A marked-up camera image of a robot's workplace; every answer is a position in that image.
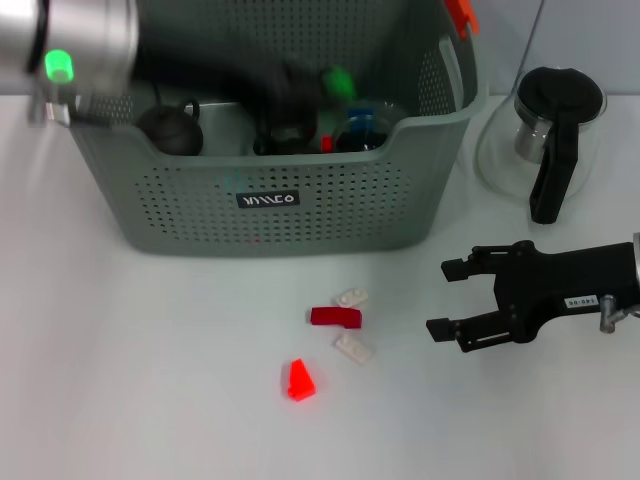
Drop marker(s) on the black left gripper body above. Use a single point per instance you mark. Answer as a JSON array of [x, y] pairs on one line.
[[225, 70]]

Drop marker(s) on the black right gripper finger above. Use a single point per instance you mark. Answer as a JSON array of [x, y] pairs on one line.
[[457, 270], [442, 330]]

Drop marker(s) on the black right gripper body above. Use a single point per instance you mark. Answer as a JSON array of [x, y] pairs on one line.
[[560, 285]]

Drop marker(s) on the white toy brick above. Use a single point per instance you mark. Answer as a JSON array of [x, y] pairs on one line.
[[352, 298], [352, 348]]

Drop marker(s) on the glass teacup with black base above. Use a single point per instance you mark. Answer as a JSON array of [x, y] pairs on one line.
[[287, 140], [362, 137]]

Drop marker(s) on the dark red arch brick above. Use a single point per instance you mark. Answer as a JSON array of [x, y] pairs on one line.
[[332, 317]]

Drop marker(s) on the bright green toy brick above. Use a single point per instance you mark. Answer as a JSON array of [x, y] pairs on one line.
[[340, 82]]

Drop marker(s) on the red toy brick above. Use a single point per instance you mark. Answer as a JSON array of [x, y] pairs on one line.
[[326, 144]]

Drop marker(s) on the blue toy brick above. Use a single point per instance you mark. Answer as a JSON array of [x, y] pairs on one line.
[[360, 112]]

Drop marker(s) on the grey perforated plastic storage bin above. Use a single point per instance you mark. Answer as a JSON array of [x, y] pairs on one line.
[[325, 210]]

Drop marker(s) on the black clay teapot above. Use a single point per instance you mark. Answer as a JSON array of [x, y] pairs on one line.
[[170, 132]]

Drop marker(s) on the bright red slope brick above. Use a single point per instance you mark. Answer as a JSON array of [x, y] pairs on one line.
[[300, 382]]

